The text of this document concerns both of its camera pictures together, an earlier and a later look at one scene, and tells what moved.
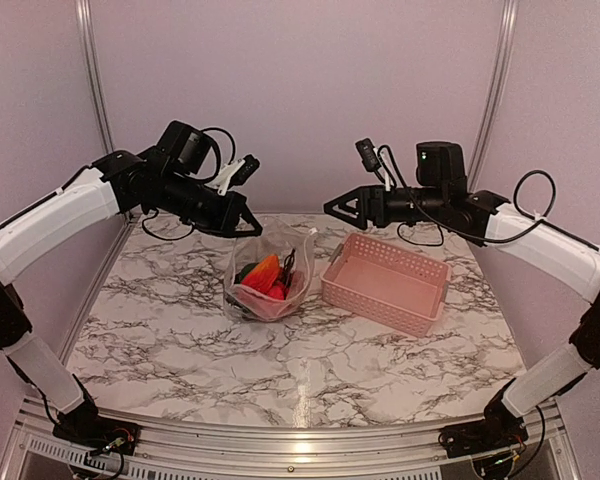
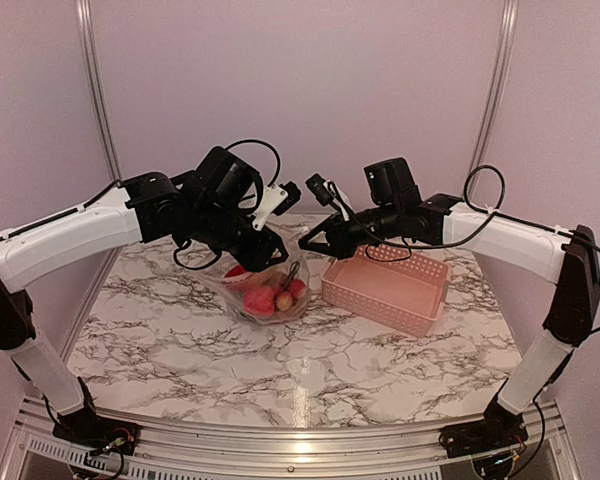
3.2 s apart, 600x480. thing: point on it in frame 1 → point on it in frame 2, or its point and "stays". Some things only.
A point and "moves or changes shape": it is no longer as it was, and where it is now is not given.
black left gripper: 235,204 → 255,259
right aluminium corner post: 499,64 stays
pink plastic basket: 383,284 stays
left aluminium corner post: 87,33 stays
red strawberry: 278,292 → 258,301
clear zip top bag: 269,272 moves or changes shape
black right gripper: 372,205 → 339,246
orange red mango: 263,275 → 235,271
